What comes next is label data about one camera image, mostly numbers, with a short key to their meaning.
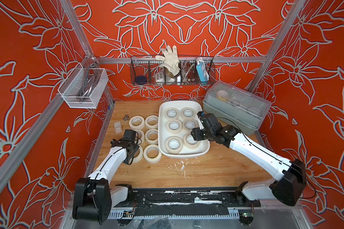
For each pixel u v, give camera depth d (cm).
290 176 39
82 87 76
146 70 101
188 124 104
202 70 86
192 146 92
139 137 95
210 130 58
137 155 86
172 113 110
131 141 73
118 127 103
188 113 109
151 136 97
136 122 107
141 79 99
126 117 107
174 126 102
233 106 94
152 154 90
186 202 73
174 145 93
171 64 90
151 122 107
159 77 94
